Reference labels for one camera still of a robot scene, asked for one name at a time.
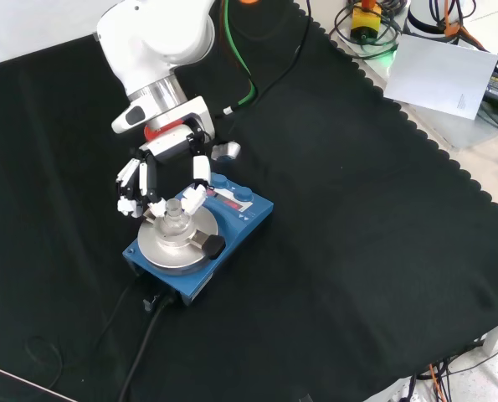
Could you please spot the yellow stop button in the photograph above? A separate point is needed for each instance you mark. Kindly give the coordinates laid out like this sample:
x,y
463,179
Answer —
x,y
366,25

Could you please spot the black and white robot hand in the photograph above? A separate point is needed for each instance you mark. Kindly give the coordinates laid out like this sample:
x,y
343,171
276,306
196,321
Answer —
x,y
169,146

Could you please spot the grey tape piece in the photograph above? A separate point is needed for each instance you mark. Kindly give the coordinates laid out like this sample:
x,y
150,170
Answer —
x,y
96,37

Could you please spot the heater with blue base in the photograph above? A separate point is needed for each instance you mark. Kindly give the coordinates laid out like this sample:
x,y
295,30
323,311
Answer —
x,y
240,226

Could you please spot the translucent pale board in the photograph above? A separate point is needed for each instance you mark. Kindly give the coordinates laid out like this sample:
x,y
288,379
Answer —
x,y
462,130

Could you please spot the black scalloped bench cloth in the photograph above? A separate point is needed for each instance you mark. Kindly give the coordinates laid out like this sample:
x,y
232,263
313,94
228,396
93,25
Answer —
x,y
336,251

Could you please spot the clear glass round-bottom flask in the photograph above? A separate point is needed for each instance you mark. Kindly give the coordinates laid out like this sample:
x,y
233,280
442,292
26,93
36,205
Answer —
x,y
174,224

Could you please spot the white paper sheet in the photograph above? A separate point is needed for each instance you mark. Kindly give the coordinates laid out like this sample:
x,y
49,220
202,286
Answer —
x,y
441,75

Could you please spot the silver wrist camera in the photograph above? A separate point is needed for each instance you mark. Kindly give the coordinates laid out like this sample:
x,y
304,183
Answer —
x,y
227,151

